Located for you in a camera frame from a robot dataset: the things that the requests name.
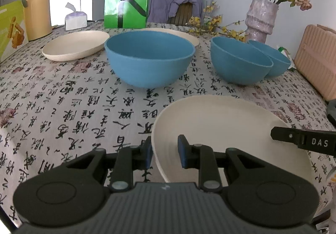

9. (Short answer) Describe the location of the cream round plate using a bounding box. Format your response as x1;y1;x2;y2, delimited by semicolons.
142;28;199;47
42;30;110;61
152;95;314;183

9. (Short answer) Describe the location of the green and white packet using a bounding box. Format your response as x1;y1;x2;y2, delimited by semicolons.
277;45;292;57

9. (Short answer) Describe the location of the calligraphy printed tablecloth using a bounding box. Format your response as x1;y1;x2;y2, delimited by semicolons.
0;21;336;226

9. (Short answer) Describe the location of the yellow flower branch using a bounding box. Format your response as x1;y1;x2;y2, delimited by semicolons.
188;1;248;41

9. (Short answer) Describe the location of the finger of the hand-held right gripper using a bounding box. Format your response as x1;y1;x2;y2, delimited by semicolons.
271;126;302;148

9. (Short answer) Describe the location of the wooden chair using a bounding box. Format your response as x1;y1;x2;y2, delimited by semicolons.
175;3;195;25

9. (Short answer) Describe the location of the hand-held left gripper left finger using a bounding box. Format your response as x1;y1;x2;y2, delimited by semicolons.
63;136;153;193

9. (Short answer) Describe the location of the pale pink ceramic vase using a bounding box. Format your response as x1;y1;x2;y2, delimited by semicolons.
245;0;279;44

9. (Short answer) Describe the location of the yellow thermos jug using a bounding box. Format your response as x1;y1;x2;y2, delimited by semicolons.
21;0;52;41

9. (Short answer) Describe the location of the yellow-green snack box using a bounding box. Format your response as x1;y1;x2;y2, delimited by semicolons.
0;0;29;62

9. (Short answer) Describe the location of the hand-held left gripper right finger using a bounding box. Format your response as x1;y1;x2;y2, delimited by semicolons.
178;135;265;192

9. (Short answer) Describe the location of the blue bowl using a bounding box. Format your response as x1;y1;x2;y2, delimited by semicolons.
248;40;291;77
211;37;274;85
104;32;195;89

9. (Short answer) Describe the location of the purple jacket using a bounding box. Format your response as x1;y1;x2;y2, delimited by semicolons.
148;0;204;25

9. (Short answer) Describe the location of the white tissue box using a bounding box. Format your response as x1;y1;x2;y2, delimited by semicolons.
64;2;88;31

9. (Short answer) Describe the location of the pink ribbed case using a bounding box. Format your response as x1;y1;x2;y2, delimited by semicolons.
294;24;336;102

